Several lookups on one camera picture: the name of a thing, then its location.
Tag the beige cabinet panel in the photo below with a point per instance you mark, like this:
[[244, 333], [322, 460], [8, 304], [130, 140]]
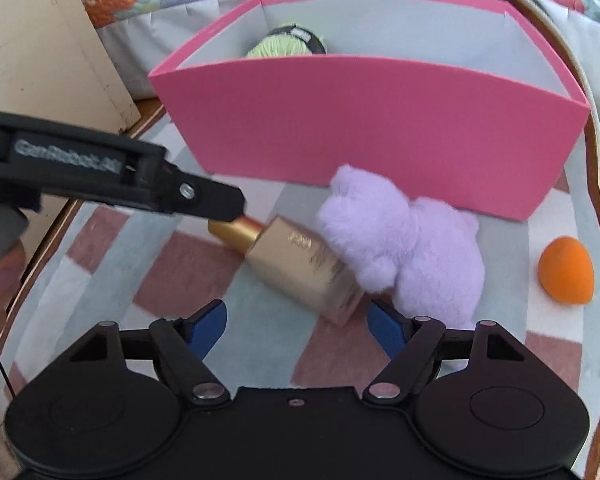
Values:
[[45, 50]]

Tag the person's left hand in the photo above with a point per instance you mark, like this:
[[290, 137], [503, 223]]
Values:
[[2, 295]]

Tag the pink cardboard box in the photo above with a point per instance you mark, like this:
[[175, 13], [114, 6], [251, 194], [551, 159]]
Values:
[[380, 125]]

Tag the green yarn ball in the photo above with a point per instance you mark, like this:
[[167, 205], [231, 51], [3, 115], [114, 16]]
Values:
[[275, 42]]

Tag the gold foundation bottle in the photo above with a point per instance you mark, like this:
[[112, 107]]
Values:
[[300, 265]]

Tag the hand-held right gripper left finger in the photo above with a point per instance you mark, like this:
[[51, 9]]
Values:
[[210, 322]]

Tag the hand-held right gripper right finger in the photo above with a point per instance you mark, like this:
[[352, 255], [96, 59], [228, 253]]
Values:
[[385, 327]]

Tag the checkered rug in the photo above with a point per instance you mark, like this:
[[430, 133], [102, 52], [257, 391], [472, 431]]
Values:
[[180, 270]]

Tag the orange makeup sponge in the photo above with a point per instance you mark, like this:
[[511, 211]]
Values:
[[565, 270]]

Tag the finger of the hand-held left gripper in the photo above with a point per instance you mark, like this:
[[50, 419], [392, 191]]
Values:
[[130, 175]]

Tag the purple plush toy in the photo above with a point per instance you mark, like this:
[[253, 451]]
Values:
[[420, 260]]

